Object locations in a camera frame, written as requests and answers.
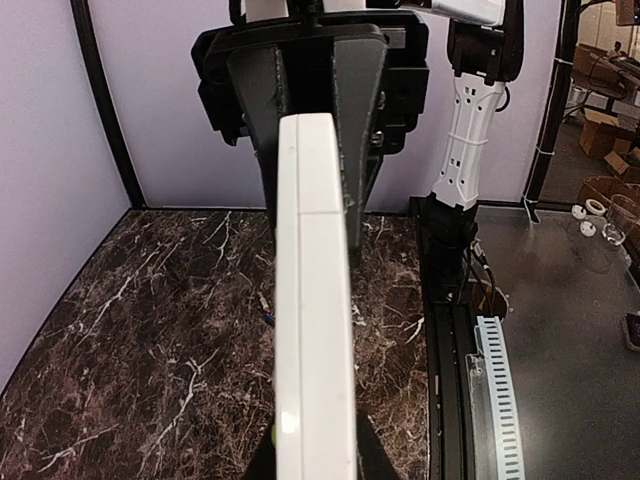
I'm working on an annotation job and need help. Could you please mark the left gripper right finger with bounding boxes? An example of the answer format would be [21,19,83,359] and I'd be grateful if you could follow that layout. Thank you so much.
[356,412,399,480]

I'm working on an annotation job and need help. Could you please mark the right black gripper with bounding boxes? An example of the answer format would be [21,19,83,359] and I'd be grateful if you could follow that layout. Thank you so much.
[191,10,429,263]

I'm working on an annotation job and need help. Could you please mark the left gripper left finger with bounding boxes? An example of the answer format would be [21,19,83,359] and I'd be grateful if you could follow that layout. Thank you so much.
[242,422,276,480]

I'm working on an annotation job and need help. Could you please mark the white remote control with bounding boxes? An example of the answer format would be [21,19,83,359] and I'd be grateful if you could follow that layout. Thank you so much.
[274,113,357,479]

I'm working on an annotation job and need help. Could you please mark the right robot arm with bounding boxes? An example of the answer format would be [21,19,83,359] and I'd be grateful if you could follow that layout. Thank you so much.
[191,1,524,298]

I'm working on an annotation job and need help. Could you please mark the blue orange battery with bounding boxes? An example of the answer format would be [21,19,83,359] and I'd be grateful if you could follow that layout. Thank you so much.
[258,291,275,327]

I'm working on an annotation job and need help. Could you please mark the cardboard boxes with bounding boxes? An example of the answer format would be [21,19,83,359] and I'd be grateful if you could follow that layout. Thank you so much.
[567,44,639,205]

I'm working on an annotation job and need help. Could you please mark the white tape roll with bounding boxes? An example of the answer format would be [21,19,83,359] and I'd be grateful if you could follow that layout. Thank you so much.
[585,198,607,216]

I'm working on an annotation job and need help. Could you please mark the clear glass cup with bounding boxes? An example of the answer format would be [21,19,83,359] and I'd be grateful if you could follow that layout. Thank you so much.
[602,194,639,246]

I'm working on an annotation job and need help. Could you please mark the black front rail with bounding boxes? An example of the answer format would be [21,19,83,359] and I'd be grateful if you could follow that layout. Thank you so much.
[409,194,478,479]

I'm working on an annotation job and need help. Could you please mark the white slotted cable duct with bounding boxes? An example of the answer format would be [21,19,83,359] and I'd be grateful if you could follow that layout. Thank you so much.
[476,316,526,480]

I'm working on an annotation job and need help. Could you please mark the right black frame post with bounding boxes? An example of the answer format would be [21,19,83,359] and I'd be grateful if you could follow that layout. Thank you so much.
[522,0,586,224]

